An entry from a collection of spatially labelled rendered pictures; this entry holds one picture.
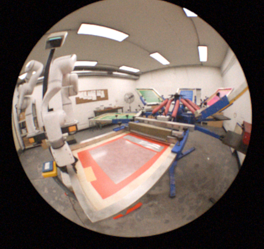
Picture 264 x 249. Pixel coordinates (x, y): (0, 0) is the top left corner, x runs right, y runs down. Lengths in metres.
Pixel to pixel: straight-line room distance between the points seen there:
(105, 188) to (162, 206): 1.05
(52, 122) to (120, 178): 0.35
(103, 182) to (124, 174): 0.10
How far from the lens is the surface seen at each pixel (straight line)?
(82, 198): 0.34
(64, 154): 0.39
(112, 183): 0.39
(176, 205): 1.38
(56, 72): 0.46
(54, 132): 0.35
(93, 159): 0.53
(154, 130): 0.62
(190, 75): 4.78
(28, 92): 0.79
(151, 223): 1.28
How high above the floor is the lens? 1.27
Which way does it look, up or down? 12 degrees down
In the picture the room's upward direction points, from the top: 4 degrees counter-clockwise
